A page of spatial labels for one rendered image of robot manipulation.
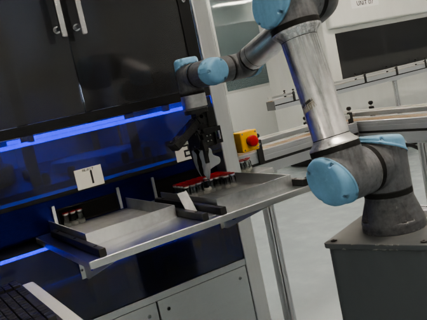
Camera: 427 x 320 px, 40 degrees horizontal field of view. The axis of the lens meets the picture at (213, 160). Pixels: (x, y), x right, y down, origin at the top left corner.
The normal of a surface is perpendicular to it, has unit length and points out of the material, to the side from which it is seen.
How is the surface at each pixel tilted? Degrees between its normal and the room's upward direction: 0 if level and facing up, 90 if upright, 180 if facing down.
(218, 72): 90
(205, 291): 90
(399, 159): 88
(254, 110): 90
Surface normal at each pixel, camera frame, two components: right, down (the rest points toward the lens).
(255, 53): -0.62, 0.55
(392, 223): -0.37, -0.11
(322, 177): -0.75, 0.36
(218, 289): 0.51, 0.00
